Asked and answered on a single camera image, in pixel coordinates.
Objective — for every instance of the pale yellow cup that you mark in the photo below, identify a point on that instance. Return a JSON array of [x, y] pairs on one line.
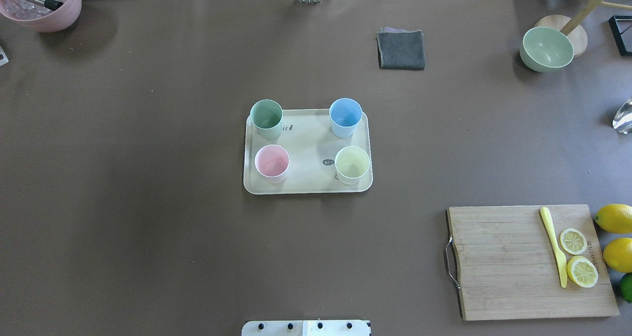
[[351, 163]]

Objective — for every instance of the pink cup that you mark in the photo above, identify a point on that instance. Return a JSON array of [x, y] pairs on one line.
[[272, 163]]

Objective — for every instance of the light blue cup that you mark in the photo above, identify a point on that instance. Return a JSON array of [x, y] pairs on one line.
[[345, 114]]

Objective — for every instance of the mint green cup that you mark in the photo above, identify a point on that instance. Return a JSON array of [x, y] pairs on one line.
[[267, 116]]

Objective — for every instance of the cream rabbit tray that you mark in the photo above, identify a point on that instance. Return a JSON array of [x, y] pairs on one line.
[[312, 147]]

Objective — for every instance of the folded grey cloth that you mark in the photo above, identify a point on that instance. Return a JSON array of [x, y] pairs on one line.
[[400, 49]]

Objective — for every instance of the wooden cutting board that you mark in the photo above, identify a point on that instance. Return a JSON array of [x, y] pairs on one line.
[[505, 268]]

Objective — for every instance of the mint green bowl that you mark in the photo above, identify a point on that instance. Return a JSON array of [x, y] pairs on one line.
[[545, 50]]

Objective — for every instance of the yellow plastic knife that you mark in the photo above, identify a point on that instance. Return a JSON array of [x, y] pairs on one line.
[[560, 257]]

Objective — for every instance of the lemon half far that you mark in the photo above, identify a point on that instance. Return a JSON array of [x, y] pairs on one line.
[[573, 241]]

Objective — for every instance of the lemon half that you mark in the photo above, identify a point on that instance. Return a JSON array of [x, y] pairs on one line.
[[582, 271], [573, 241]]

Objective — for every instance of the wooden cup stand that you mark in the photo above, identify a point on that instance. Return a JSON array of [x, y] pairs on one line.
[[572, 27]]

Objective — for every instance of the lemon half near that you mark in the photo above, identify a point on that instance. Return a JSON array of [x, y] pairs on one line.
[[582, 271]]

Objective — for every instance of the whole yellow lemon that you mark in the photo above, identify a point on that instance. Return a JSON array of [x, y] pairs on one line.
[[615, 218], [618, 254]]

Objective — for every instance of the metal scoop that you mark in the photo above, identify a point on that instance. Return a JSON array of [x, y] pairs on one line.
[[622, 121]]

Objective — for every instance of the pink bowl with ice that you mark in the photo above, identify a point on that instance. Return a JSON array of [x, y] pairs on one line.
[[44, 16]]

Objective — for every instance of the green lime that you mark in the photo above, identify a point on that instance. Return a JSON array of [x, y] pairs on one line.
[[625, 287]]

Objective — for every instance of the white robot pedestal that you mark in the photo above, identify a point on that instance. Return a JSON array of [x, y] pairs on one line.
[[343, 327]]

